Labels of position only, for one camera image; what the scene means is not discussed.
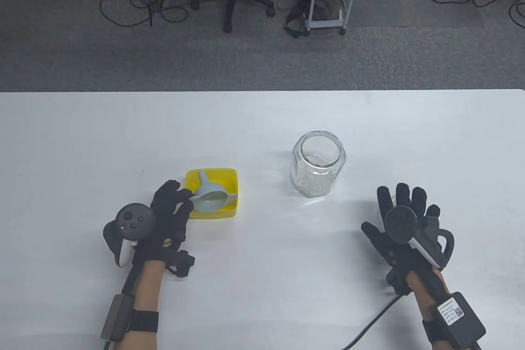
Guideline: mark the person's right hand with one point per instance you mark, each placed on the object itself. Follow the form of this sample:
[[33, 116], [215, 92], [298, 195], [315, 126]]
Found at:
[[381, 237]]

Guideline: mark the person's left hand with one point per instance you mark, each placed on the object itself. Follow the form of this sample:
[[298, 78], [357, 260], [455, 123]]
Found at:
[[168, 227]]

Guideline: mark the clear glass jar lid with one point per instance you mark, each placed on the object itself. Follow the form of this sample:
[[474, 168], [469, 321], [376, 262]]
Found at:
[[393, 200]]

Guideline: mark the grey-blue plastic funnel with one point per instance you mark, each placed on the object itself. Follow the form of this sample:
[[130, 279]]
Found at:
[[211, 198]]

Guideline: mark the yellow plastic container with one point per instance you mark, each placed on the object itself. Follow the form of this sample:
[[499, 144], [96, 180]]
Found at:
[[229, 177]]

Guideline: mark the clear glass jar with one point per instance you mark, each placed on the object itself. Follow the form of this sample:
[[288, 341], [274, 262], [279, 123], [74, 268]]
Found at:
[[320, 177]]

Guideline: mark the white rice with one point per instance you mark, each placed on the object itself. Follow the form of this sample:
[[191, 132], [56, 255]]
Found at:
[[313, 179]]

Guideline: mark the person's right forearm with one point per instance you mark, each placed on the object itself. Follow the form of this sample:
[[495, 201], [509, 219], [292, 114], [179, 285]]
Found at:
[[426, 294]]

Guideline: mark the black and white controller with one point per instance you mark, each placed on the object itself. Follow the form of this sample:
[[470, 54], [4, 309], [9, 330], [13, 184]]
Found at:
[[404, 223], [133, 223]]

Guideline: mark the plain black sensor box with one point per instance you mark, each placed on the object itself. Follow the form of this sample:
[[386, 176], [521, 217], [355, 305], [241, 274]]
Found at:
[[117, 317]]

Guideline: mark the black sensor box white label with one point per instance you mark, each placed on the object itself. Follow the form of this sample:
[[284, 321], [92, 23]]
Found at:
[[461, 319]]

